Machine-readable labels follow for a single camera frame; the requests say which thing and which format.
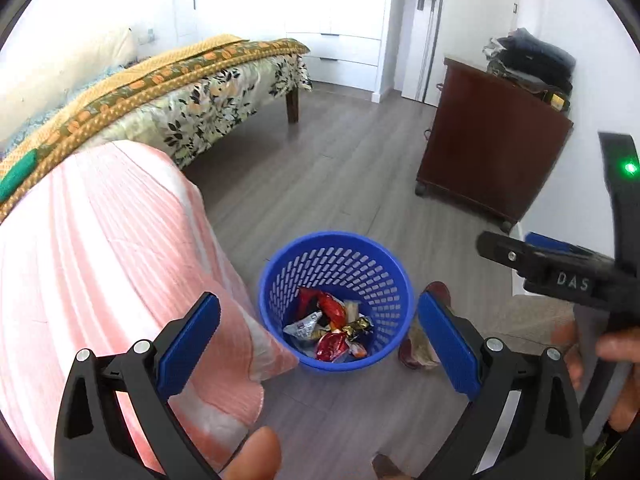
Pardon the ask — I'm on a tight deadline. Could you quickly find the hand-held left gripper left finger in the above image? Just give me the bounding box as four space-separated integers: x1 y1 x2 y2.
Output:
52 291 222 480

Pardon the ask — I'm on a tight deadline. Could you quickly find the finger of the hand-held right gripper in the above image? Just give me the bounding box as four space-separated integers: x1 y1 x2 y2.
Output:
476 231 621 306
525 232 616 261

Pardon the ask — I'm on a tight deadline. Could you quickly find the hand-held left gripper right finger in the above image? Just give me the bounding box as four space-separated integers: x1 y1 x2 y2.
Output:
417 291 586 480

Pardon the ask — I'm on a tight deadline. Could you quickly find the gold brown wrapper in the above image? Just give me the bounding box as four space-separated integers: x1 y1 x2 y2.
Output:
342 316 373 342

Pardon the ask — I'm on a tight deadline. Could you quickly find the blue plastic basket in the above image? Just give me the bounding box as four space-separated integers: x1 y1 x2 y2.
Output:
257 231 417 372

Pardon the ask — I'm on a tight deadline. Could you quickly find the cream translucent wrapper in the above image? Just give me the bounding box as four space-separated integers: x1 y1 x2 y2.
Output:
283 311 323 343

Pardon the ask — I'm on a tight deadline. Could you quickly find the red foil wrapper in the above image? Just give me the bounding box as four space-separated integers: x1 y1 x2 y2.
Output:
320 294 347 326

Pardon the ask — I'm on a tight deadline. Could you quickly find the red sausage packet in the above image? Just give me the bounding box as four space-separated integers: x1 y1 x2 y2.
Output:
299 287 321 320

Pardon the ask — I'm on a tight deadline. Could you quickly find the person's right hand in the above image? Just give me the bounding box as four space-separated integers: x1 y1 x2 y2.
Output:
552 320 640 433

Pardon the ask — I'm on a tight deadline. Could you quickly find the person's left hand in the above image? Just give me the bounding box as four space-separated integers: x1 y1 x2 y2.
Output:
220 427 283 480

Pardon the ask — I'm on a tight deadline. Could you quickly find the brown shoe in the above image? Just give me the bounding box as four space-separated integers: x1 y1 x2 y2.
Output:
398 281 452 372

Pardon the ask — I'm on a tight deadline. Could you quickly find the brown wooden cabinet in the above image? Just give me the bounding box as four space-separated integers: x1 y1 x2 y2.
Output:
415 56 574 233

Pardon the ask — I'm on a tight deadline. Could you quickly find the round table striped cloth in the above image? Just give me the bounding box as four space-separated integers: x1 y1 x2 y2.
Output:
0 140 301 480

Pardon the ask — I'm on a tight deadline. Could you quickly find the stack of folded clothes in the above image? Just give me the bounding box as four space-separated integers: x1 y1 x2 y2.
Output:
482 27 576 111

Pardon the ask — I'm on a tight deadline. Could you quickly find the yellow garment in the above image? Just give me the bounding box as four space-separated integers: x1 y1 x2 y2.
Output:
582 425 631 480

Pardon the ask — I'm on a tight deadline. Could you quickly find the green cloth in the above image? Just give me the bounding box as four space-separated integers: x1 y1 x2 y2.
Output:
0 149 38 202

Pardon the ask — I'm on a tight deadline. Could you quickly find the white room door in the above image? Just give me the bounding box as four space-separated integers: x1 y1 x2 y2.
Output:
400 0 521 108

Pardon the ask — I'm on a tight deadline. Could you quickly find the leaf print bed sheet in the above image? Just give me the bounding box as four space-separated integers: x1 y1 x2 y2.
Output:
97 52 313 171

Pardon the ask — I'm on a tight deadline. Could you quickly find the bed with floral cover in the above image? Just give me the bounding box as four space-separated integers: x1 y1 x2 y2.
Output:
0 35 311 221

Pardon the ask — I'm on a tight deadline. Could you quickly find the cream padded headboard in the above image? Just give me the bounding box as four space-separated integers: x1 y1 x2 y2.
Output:
0 27 137 136

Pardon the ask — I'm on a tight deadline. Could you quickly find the white wardrobe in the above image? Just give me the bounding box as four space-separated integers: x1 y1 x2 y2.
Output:
172 0 396 92

